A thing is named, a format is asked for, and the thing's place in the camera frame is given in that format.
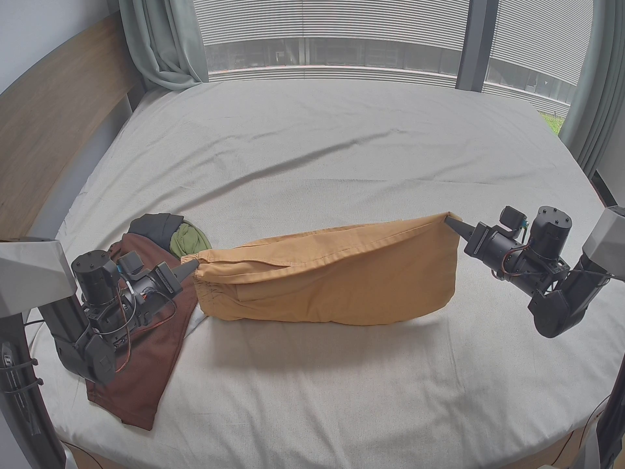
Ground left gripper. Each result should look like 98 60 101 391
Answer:
129 262 184 309

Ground brown shorts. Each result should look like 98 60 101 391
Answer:
87 233 201 431

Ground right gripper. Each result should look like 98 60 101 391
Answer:
464 222 530 276

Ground window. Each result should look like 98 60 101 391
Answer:
188 0 599 116

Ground grey-green curtain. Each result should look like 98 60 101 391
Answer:
559 0 625 179
115 0 211 92

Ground bed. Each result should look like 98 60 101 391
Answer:
0 10 625 469

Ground black garment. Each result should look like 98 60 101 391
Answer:
128 213 185 253

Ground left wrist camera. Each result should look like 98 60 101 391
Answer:
118 253 145 282

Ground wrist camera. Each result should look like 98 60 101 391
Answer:
118 253 145 282
500 206 528 235

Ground tan shorts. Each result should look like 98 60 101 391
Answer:
181 211 464 328

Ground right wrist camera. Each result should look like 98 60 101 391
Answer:
500 206 528 235

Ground green garment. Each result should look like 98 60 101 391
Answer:
169 223 213 258

